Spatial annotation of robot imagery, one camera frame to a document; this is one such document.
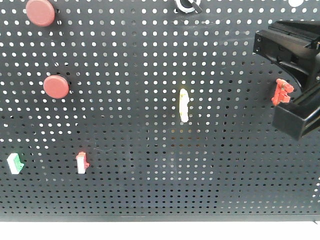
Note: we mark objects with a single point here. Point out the red mushroom button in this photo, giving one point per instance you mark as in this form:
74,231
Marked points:
40,12
56,86

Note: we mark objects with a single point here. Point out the upper red mushroom button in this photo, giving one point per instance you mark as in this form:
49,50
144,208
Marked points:
40,12

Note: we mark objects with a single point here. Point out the red white rocker switch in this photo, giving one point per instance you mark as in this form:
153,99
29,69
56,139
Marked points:
82,164

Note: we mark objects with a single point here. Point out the green white rocker switch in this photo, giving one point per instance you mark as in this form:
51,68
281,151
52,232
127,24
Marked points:
14,163

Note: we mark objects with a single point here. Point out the black perforated pegboard panel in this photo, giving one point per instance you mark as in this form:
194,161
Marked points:
125,62

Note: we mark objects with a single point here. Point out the lower red mushroom button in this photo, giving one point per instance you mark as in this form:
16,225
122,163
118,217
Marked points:
56,86

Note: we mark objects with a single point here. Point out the yellow toggle switch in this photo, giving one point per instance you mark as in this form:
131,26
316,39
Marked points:
183,105

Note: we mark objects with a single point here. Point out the red toggle switch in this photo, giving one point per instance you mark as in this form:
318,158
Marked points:
282,91

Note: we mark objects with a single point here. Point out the black selector knob switch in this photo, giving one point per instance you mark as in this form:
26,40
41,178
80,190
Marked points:
189,6

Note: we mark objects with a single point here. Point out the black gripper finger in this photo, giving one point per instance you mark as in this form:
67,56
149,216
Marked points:
300,116
294,46

